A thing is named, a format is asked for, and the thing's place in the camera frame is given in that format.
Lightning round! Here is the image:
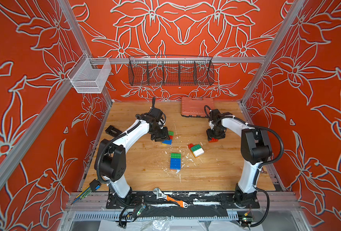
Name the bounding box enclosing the red plastic tool case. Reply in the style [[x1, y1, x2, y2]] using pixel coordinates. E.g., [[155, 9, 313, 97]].
[[181, 97, 214, 117]]

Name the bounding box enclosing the hex key set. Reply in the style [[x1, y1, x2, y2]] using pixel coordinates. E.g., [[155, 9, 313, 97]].
[[71, 179, 101, 205]]

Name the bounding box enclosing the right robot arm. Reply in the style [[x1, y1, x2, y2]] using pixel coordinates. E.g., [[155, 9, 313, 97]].
[[204, 105, 284, 229]]

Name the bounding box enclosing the black wire basket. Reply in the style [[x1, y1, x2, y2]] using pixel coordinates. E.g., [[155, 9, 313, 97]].
[[128, 55, 215, 87]]

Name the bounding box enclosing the clear plastic bin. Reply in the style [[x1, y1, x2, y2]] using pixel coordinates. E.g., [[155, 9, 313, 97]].
[[68, 54, 112, 94]]

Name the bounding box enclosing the white lego brick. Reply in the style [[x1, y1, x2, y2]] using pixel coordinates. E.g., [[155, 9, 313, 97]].
[[192, 148, 205, 158]]

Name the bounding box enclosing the small black box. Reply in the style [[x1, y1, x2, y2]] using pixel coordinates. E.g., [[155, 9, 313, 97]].
[[105, 125, 122, 138]]

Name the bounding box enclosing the blue lego brick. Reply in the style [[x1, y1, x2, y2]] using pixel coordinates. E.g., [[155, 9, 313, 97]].
[[170, 158, 181, 165], [170, 162, 181, 170], [162, 140, 172, 145]]

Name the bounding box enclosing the orange handled adjustable wrench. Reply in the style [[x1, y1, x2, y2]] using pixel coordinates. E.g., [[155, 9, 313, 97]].
[[153, 188, 188, 208]]

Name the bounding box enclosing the blue lego brick front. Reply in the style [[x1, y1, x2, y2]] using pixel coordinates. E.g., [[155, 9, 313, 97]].
[[170, 162, 181, 170]]

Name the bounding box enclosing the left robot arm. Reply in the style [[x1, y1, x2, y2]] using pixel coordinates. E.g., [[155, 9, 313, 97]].
[[94, 97, 170, 206]]

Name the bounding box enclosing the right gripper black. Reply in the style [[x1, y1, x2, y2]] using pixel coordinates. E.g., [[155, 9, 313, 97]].
[[207, 125, 226, 139]]

